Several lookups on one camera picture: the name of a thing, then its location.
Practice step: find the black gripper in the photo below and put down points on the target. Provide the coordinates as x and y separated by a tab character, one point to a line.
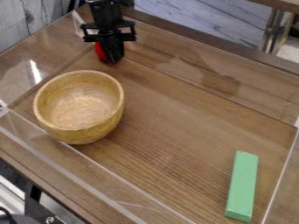
122	29

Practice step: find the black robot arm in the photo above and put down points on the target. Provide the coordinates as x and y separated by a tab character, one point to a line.
106	12

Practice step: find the wooden bowl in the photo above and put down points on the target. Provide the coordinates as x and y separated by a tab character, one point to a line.
79	106

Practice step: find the green rectangular block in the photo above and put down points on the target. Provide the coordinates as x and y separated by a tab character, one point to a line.
242	189

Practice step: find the clear acrylic corner bracket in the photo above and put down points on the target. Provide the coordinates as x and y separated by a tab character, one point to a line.
78	22

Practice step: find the clear acrylic tray wall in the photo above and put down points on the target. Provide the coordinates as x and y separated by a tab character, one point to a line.
106	183

